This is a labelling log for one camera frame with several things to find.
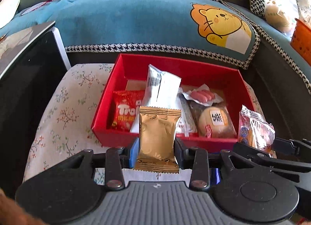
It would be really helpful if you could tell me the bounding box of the blue wafer biscuit packet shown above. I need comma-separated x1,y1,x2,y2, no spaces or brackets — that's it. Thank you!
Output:
210,168,221,185

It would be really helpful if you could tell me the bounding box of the steamed egg cake packet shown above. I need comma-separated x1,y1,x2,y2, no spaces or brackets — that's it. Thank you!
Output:
189,102,237,139

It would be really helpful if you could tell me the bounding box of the gold foil snack packet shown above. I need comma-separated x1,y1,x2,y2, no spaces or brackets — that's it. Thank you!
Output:
134,106,181,173

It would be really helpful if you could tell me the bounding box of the red Trolli candy bag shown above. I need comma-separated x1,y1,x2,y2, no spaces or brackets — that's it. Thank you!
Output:
111,91,144,132

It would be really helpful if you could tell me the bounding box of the clear sausage snack packet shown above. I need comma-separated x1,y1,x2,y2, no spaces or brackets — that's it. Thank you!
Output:
182,84,224,107

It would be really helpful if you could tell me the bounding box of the silver white wafer packet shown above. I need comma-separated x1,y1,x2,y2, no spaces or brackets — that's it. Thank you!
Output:
130,64,181,133

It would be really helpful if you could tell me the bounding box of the red white snack packet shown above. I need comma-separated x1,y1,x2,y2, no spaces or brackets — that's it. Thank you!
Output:
173,93,197,137

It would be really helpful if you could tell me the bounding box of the floral tablecloth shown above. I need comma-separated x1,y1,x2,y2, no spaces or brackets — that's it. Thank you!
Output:
23,62,278,187

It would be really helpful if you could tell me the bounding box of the red cardboard box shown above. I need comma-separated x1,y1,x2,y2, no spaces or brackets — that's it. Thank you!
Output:
91,53,254,147

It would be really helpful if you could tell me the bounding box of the orange plastic basket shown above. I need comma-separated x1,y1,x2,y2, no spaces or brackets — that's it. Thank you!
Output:
290,18,311,65

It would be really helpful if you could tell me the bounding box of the black glass coffee table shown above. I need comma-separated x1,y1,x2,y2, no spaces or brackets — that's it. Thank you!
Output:
1,22,71,198

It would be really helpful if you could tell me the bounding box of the white plastic bag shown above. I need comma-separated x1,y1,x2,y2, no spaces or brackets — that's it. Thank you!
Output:
264,0,299,37

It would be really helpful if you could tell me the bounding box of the blue lion sofa cover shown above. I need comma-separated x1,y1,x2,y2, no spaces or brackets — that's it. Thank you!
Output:
1,0,260,69

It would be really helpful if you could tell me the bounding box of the white bag on table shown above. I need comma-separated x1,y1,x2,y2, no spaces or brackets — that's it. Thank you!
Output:
0,0,21,28

